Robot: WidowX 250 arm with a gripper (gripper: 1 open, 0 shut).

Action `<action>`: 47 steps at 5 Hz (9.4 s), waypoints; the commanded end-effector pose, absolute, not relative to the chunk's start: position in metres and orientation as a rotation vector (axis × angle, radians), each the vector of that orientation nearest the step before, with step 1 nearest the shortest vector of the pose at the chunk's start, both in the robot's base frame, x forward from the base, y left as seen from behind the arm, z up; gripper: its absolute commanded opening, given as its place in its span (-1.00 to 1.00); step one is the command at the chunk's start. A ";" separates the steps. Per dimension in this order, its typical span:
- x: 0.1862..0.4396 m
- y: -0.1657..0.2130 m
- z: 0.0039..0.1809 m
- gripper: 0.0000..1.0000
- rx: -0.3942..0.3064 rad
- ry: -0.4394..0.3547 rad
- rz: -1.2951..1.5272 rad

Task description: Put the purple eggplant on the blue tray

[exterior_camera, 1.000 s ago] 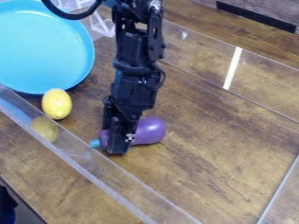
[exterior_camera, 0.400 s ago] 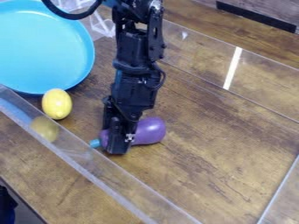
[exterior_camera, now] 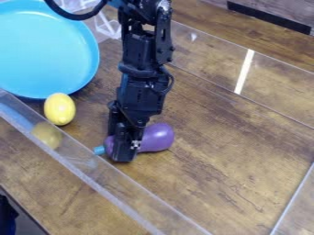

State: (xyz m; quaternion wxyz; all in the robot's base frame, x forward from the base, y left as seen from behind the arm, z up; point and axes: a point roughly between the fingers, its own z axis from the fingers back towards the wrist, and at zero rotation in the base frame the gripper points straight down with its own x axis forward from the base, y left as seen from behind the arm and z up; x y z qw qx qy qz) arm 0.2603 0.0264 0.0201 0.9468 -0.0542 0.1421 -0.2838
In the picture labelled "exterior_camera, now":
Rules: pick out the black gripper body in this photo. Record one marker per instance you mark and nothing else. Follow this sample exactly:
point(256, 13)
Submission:
point(140, 97)

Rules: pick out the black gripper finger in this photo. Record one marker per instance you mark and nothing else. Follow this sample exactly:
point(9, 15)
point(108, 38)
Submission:
point(127, 139)
point(115, 114)

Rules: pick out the purple toy eggplant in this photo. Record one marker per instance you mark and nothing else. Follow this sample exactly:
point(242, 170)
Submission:
point(157, 139)

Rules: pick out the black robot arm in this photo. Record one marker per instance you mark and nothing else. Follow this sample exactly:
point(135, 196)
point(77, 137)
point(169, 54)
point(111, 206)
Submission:
point(145, 37)

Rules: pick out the blue round tray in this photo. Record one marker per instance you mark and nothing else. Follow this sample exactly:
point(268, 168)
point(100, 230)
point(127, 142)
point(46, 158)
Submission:
point(48, 53)

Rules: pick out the yellow lemon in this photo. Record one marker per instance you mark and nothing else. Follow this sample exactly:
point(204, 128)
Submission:
point(58, 109)

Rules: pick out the dark blue object at corner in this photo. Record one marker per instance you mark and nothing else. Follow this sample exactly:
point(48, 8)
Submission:
point(8, 215)

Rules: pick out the black bar on table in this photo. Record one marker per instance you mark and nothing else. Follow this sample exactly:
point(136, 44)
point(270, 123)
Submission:
point(270, 18)

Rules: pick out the clear acrylic corner bracket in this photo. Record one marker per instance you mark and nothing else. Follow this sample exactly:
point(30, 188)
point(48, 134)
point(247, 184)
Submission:
point(103, 25)

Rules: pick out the clear acrylic front wall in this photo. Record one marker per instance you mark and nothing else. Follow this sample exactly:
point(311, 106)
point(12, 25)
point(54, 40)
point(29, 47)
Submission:
point(141, 205)

